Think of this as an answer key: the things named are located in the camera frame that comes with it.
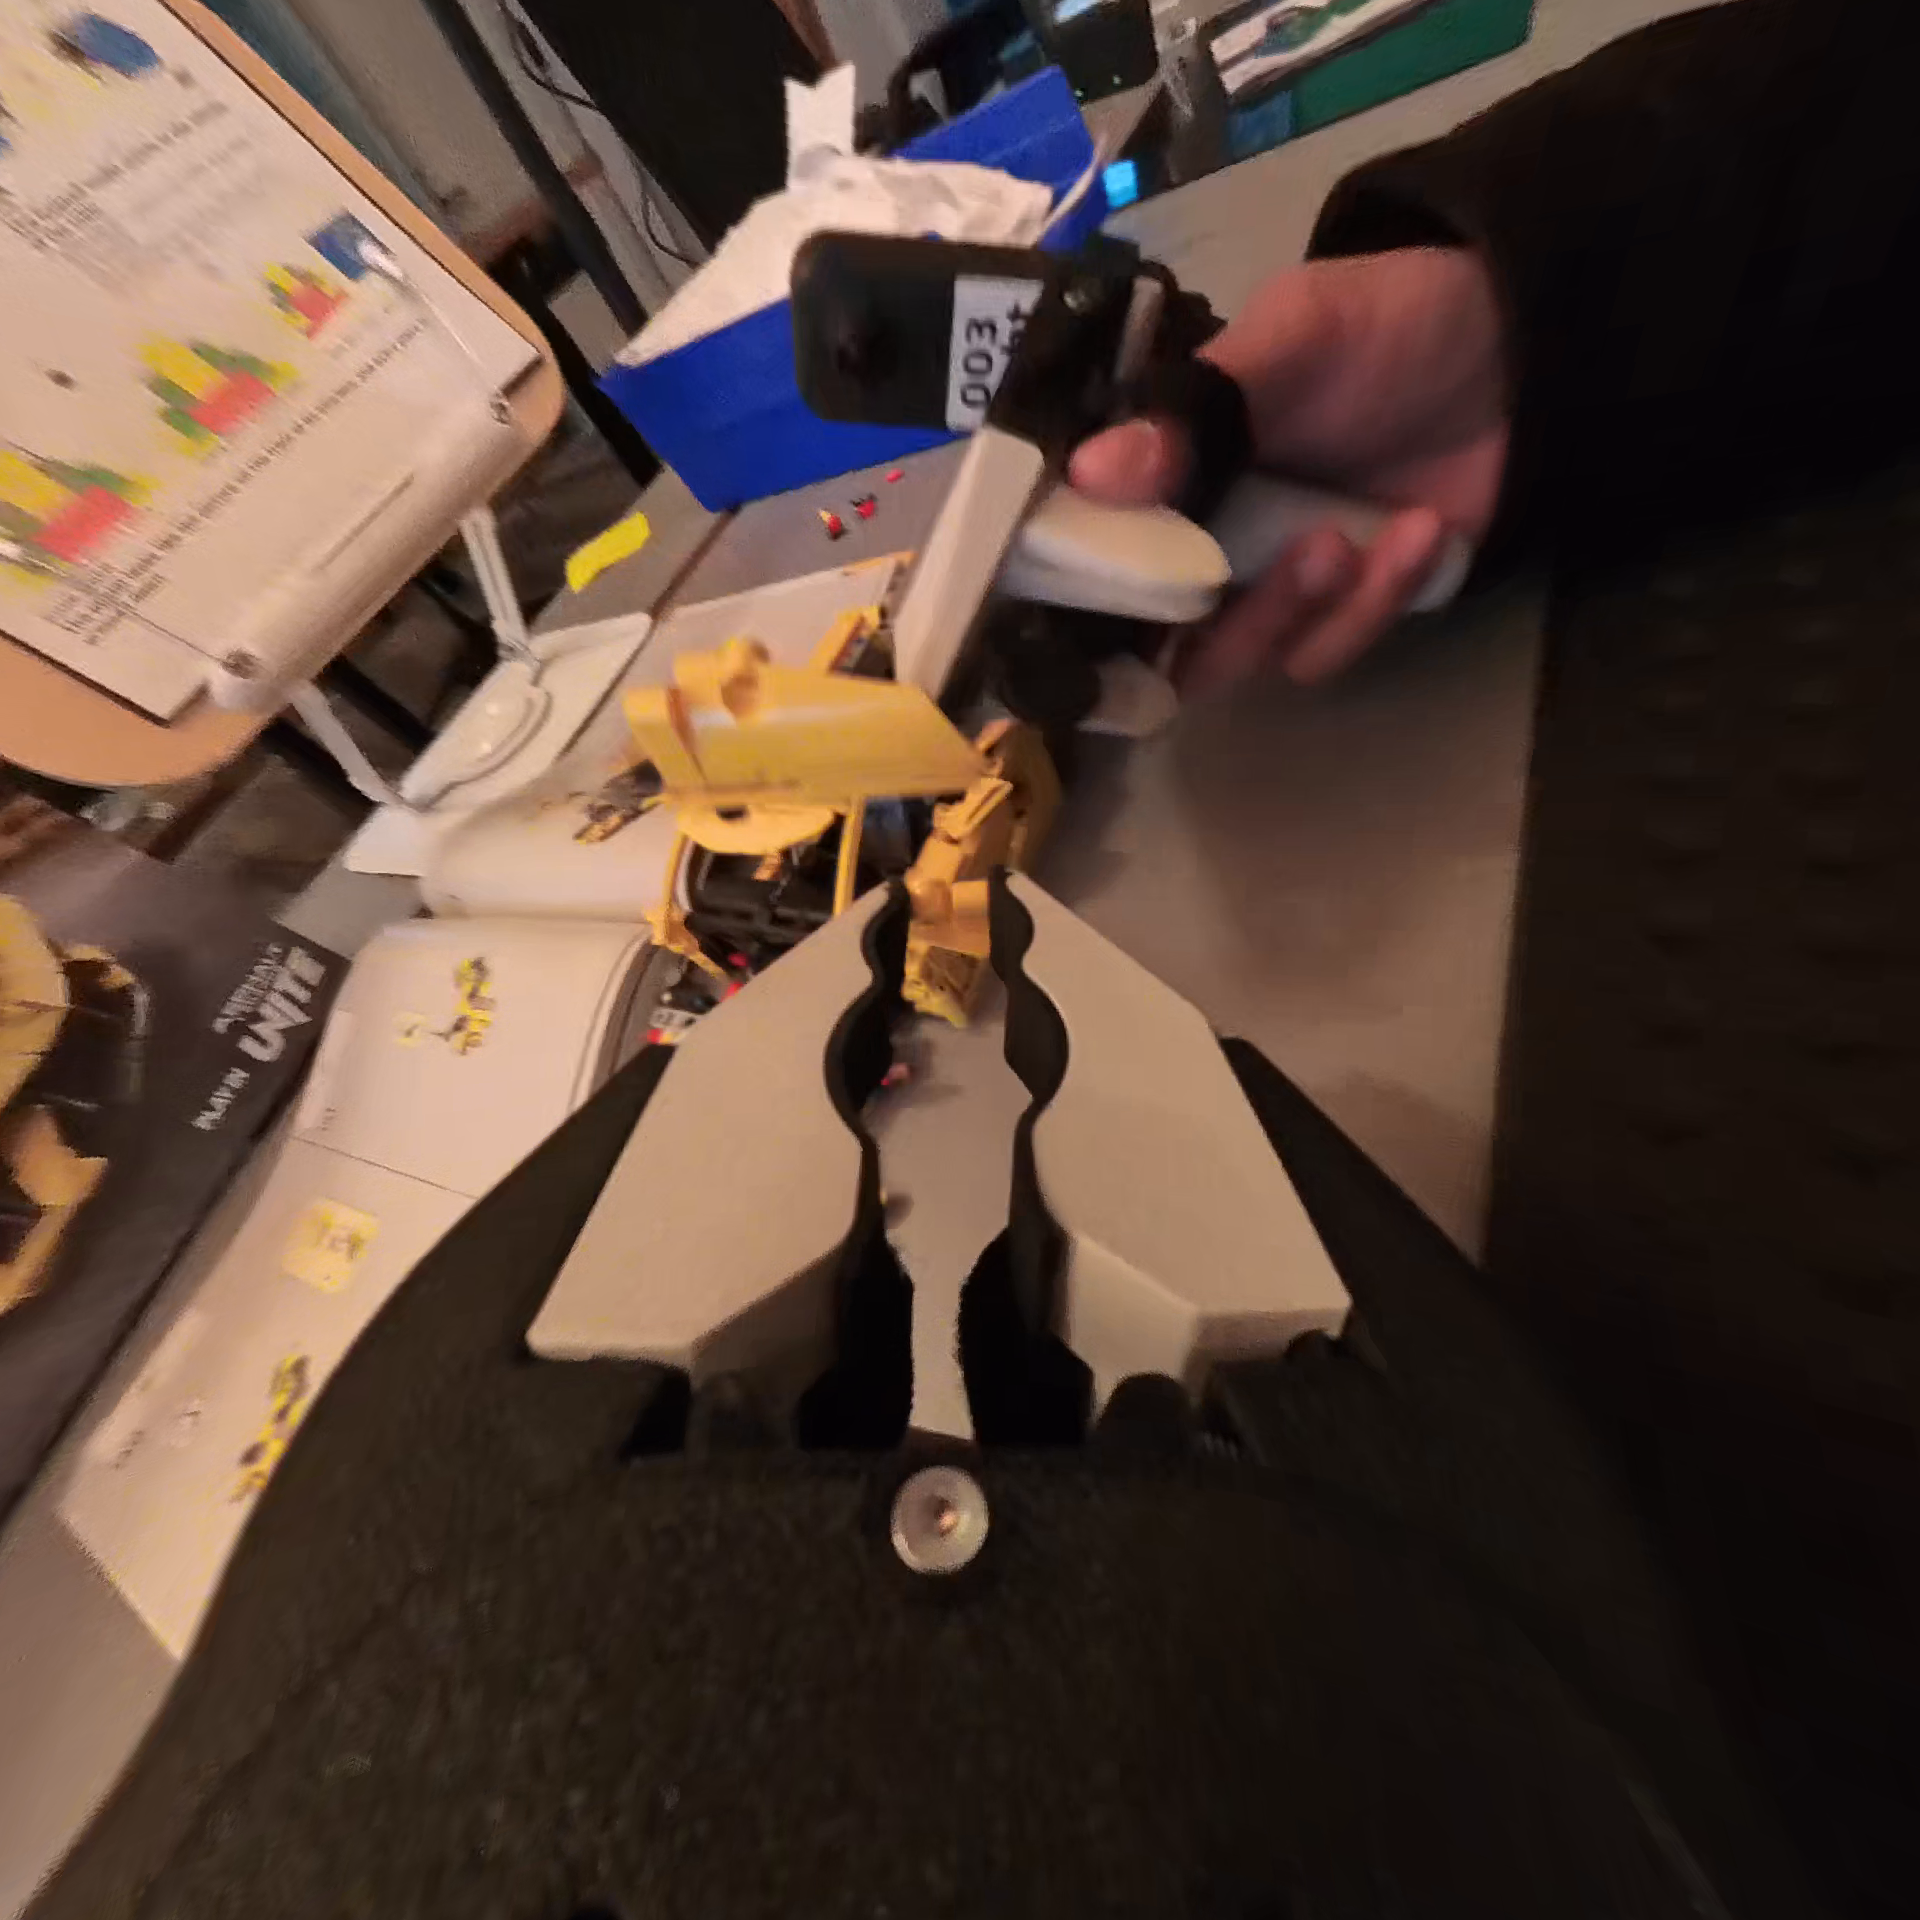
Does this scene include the printed paper sheet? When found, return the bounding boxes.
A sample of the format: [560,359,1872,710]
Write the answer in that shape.
[0,0,541,723]

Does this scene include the instruction sheet on stand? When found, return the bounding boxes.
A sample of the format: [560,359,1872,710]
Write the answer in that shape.
[0,0,569,789]

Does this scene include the blue plastic bin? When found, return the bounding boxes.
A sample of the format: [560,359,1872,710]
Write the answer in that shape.
[596,66,1112,512]

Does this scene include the person's right hand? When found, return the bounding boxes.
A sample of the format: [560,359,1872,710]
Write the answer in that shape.
[1071,246,1517,702]

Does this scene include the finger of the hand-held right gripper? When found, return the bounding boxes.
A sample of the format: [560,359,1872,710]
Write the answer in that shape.
[1071,655,1184,740]
[895,428,1051,702]

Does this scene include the white document stand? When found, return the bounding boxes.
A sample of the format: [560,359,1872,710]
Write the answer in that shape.
[195,392,669,880]

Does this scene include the yellow brick subassembly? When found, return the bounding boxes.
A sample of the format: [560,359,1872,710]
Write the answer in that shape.
[621,637,1068,1028]

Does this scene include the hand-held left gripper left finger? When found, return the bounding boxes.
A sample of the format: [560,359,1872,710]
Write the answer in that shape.
[526,880,912,1379]

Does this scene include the white paper bags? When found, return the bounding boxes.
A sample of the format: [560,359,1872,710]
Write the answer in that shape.
[615,66,1103,367]

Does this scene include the grey desk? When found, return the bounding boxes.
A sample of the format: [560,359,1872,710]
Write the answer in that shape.
[0,88,1547,1906]

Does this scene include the person's right forearm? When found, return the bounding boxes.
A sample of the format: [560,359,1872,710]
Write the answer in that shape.
[1304,0,1920,541]

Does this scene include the open instruction booklet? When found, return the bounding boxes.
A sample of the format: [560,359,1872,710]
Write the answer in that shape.
[60,556,917,1659]

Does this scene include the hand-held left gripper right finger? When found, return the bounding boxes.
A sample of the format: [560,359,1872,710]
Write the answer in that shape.
[989,870,1356,1402]

